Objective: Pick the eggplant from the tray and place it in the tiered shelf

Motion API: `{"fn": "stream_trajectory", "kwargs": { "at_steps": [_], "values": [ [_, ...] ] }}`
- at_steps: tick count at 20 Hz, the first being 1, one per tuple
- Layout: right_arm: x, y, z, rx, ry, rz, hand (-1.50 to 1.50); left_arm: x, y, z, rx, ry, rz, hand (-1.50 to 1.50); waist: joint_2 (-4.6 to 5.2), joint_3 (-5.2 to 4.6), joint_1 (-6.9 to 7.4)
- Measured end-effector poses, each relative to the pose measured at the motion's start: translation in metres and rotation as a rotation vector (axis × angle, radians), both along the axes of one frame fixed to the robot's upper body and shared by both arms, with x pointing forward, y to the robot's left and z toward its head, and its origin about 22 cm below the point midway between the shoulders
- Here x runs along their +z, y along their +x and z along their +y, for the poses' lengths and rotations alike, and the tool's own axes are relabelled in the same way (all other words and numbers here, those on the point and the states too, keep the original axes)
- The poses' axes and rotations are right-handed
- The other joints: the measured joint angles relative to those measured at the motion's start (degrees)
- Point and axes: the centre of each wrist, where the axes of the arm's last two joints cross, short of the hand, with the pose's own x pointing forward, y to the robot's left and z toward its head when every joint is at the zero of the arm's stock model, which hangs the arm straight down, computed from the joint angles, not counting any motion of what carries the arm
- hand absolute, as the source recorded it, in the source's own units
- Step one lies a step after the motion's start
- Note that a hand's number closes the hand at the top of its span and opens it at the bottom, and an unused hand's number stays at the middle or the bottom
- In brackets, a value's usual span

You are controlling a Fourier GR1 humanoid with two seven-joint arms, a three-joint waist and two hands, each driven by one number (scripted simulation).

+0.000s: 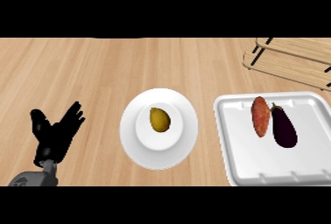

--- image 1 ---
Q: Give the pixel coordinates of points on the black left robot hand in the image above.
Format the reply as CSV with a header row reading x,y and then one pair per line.
x,y
55,136

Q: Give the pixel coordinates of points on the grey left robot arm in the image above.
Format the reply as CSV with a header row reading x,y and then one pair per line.
x,y
39,176

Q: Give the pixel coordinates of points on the white rectangular tray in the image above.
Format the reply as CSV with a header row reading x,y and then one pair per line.
x,y
275,140

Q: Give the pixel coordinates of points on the dark purple eggplant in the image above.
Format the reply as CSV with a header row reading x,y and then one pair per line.
x,y
282,127

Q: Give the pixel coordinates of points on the wooden tiered shelf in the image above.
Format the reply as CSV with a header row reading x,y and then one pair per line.
x,y
293,61

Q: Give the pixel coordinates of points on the white round plate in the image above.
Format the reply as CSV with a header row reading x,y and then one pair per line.
x,y
158,128

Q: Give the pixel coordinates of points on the yellow mango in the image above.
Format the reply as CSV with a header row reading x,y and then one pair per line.
x,y
160,120

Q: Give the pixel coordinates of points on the orange sweet potato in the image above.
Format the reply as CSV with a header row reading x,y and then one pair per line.
x,y
260,117

